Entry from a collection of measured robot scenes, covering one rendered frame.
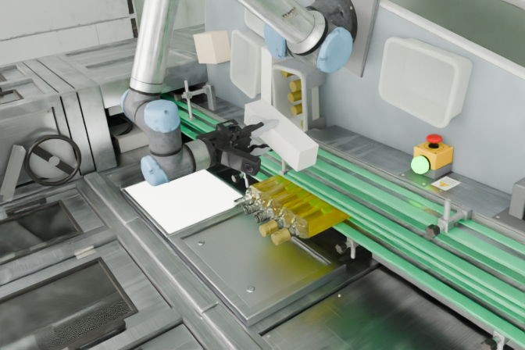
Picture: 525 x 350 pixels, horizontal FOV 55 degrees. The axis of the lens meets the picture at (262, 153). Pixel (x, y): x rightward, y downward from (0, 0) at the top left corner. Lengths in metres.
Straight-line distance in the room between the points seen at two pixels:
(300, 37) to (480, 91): 0.44
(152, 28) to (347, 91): 0.67
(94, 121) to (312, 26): 1.20
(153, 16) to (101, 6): 3.84
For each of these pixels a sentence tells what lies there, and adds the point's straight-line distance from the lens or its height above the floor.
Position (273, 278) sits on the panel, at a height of 1.17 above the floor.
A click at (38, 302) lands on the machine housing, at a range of 1.66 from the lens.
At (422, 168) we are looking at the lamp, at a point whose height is 0.85.
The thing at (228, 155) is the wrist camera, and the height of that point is 1.25.
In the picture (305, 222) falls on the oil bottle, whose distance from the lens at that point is 1.40.
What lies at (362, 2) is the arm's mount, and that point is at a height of 0.77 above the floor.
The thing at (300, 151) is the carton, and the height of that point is 1.11.
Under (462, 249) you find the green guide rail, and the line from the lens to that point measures 1.28.
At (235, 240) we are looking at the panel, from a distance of 1.63.
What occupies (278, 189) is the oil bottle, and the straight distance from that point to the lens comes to 1.56.
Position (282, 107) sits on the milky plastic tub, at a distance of 1.78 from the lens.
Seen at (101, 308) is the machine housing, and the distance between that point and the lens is 1.56.
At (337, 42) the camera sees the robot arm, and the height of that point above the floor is 0.95.
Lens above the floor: 1.78
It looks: 29 degrees down
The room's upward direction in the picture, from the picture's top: 110 degrees counter-clockwise
